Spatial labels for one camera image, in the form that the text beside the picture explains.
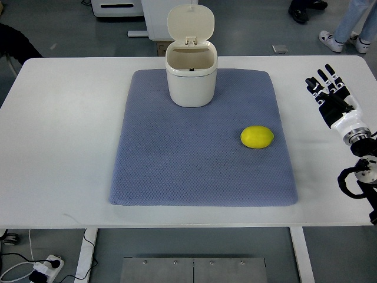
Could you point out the white cabinet with black slot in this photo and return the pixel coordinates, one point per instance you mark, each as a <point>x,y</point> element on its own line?
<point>117,8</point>

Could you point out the white power strip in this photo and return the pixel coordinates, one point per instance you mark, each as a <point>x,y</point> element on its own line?
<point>47,270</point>

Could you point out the person in light jeans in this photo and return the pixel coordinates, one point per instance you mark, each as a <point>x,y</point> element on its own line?
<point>345,30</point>

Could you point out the left white table leg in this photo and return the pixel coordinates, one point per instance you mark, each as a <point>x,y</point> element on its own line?
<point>86,260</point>

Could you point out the white trash bin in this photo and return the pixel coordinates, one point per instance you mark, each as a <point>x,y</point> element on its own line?
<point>191,59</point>

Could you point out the right white table leg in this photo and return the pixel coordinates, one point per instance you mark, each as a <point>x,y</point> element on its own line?
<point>301,254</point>

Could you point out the metal floor plate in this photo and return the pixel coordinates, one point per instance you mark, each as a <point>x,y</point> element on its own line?
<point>186,269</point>

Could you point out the cardboard box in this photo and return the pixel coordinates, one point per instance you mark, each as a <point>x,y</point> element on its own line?
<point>161,47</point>

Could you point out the black shoes person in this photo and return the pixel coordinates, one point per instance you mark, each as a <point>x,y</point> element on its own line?
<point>298,9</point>

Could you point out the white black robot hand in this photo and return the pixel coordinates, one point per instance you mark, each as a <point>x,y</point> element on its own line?
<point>338,107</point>

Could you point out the white pedestal furniture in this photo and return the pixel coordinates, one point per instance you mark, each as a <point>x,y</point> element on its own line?
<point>155,15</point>

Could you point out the blue-grey textured mat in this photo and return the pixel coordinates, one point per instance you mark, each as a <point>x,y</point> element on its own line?
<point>174,156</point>

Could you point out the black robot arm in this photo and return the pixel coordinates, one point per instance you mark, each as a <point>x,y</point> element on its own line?
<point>365,173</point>

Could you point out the black chair at left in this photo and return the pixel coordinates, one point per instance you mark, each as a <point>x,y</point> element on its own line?
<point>15,44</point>

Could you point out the caster wheel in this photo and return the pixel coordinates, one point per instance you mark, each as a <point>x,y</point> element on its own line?
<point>8,238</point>

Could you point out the small grey floor plate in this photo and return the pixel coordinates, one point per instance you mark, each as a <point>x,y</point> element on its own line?
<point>280,49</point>

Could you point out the white table leg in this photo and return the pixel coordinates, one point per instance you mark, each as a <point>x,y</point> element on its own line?
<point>86,260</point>
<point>301,254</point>

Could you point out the yellow lemon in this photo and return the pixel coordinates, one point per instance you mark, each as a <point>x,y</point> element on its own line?
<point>256,137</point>

